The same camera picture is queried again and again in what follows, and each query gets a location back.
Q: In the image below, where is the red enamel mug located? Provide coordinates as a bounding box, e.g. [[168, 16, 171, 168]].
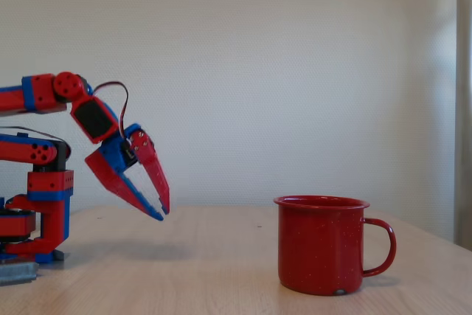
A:
[[272, 195, 398, 297]]

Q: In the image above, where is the red white black servo cable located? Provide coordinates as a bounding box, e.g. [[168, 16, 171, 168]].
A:
[[0, 125, 71, 153], [92, 81, 134, 146]]

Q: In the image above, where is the grey vertical post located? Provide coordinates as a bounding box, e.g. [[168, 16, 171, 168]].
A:
[[455, 0, 472, 253]]

